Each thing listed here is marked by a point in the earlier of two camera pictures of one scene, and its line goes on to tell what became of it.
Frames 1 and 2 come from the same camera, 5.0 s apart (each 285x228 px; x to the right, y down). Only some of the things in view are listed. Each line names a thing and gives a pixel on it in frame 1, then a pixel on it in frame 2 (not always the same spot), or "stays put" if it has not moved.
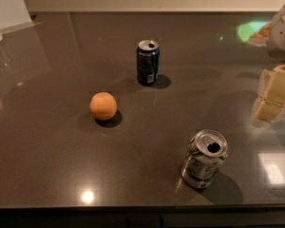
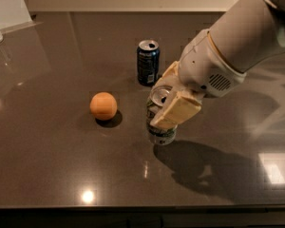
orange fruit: (103, 105) stays put
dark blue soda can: (147, 62) stays put
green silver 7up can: (205, 154) to (155, 103)
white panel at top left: (9, 9) stays put
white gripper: (282, 37) to (203, 67)
